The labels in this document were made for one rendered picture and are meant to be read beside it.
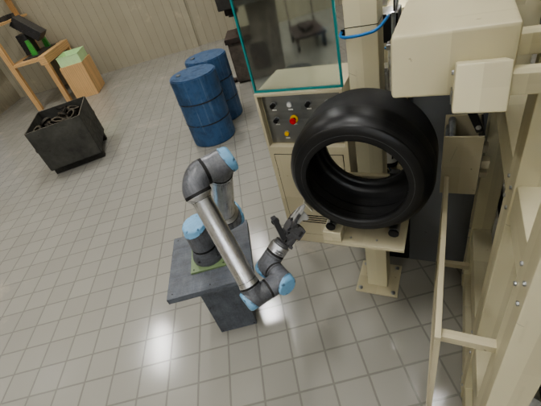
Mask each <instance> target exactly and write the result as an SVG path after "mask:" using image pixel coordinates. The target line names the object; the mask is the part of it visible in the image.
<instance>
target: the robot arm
mask: <svg viewBox="0 0 541 406"><path fill-rule="evenodd" d="M237 170H238V165H237V161H236V160H235V159H234V157H233V155H232V153H231V152H230V150H229V149H228V148H227V147H220V148H218V149H216V150H215V151H212V152H210V153H208V154H207V155H204V156H202V157H200V158H199V159H195V160H194V161H192V162H191V163H190V164H189V165H188V167H187V169H186V171H185V173H184V177H183V182H182V192H183V195H184V199H185V201H186V202H187V203H190V204H192V205H193V207H194V209H195V210H196V212H197V213H196V214H193V215H192V216H190V217H188V218H187V219H186V220H185V222H184V224H183V227H182V231H183V233H184V237H185V238H186V239H187V241H188V244H189V246H190V247H191V248H192V257H193V260H194V262H195V263H196V265H198V266H200V267H209V266H212V265H214V264H215V263H217V262H219V261H220V260H221V258H223V260H224V261H225V263H226V265H227V267H228V269H229V270H230V272H231V274H232V276H233V277H234V279H235V281H236V282H237V285H238V287H239V289H240V291H241V293H240V297H241V299H242V300H243V302H244V303H245V304H246V306H247V307H248V309H249V310H250V311H254V310H255V309H257V308H259V307H260V306H262V305H264V304H265V303H266V302H267V301H269V300H271V299H272V298H274V297H276V296H277V295H278V294H280V295H283V296H285V295H287V294H289V293H290V292H291V291H292V290H293V288H294V287H295V278H294V277H293V276H292V274H291V273H290V272H289V271H288V270H287V269H286V268H285V267H284V266H283V265H282V264H281V262H282V260H283V258H284V256H285V255H286V253H287V252H288V251H289V249H291V250H292V248H293V244H294V243H295V241H296V240H298V241H299V240H300V239H301V238H302V237H303V236H304V234H305V232H306V231H305V229H304V228H303V227H302V226H301V225H300V223H301V222H302V221H307V220H308V219H309V216H308V215H307V214H306V213H305V212H304V209H305V206H306V205H305V204H302V205H301V206H300V207H298V208H297V209H296V210H295V211H294V212H293V213H292V214H291V215H290V217H289V218H288V219H287V220H286V222H285V224H284V225H283V228H282V227H281V225H280V223H279V219H278V218H277V217H276V216H275V215H274V216H272V217H270V219H271V223H272V224H273V225H274V226H275V229H276V230H277V232H278V234H279V237H280V238H279V237H277V238H276V239H272V241H271V242H270V244H269V246H268V247H267V248H266V250H265V251H264V253H263V254H262V256H261V258H260V259H259V260H258V261H257V263H256V265H255V270H256V272H257V273H258V274H259V275H260V276H261V277H262V278H264V279H263V280H261V281H259V280H258V278H257V277H256V275H255V274H254V271H253V270H252V268H251V266H250V264H249V263H248V261H247V259H246V257H245V256H244V254H243V252H242V249H241V248H240V246H239V245H238V243H237V241H236V239H235V237H234V236H233V234H232V232H231V230H232V229H234V228H236V227H237V226H240V225H241V224H242V223H243V222H244V220H245V218H244V214H243V212H242V209H241V208H240V206H239V205H238V203H237V202H236V201H235V200H234V194H233V172H236V171H237ZM211 194H212V196H211ZM298 241H297V242H298ZM288 248H289V249H288Z"/></svg>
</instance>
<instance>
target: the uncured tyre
mask: <svg viewBox="0 0 541 406"><path fill-rule="evenodd" d="M346 141H354V142H361V143H368V144H371V145H374V146H375V147H379V148H381V149H382V150H383V151H386V152H387V153H389V154H390V155H392V156H393V157H394V158H395V159H396V160H397V161H398V162H399V164H400V165H401V166H402V168H403V169H402V170H401V171H400V172H397V173H395V174H394V175H392V176H388V177H384V178H379V179H368V178H362V177H359V176H355V175H352V174H350V173H348V172H347V171H345V170H343V169H342V168H341V167H339V166H338V165H337V164H336V163H335V162H334V160H333V159H332V157H331V156H330V154H329V153H328V148H327V146H328V145H330V144H333V143H339V142H346ZM438 155H439V144H438V139H437V136H436V132H435V130H434V127H433V125H432V124H431V122H430V120H429V119H428V117H427V115H426V114H425V113H424V112H423V111H422V110H421V109H420V108H419V107H418V106H417V105H416V104H415V103H413V102H412V101H410V100H409V99H407V98H405V97H397V98H395V97H392V95H391V91H388V90H384V89H375V88H360V89H351V90H348V91H344V92H342V93H339V94H337V95H335V96H333V97H331V98H329V99H328V100H327V101H325V102H324V103H322V104H321V105H320V106H319V107H318V108H317V109H316V110H315V111H314V112H313V113H312V115H311V117H310V118H309V119H308V121H307V123H306V124H305V126H304V128H303V129H302V131H301V132H300V134H299V136H298V138H297V140H296V141H295V144H294V147H293V149H292V153H291V174H292V178H293V181H294V183H295V186H296V188H297V189H298V191H299V193H300V195H301V196H302V197H303V199H304V200H305V201H306V202H307V203H308V204H309V205H310V206H311V207H312V208H313V209H314V210H315V211H317V212H318V213H320V214H321V215H322V216H324V217H326V218H327V219H329V220H331V221H333V222H336V223H338V224H341V225H343V226H348V227H353V228H358V229H378V228H385V227H389V226H395V225H398V224H399V223H402V222H404V221H406V220H408V219H410V218H412V217H413V216H415V215H416V214H417V213H418V212H419V211H420V210H421V209H422V208H423V207H424V206H425V204H426V203H427V201H428V199H429V198H430V196H431V194H432V192H433V190H434V188H435V184H436V174H437V164H438Z"/></svg>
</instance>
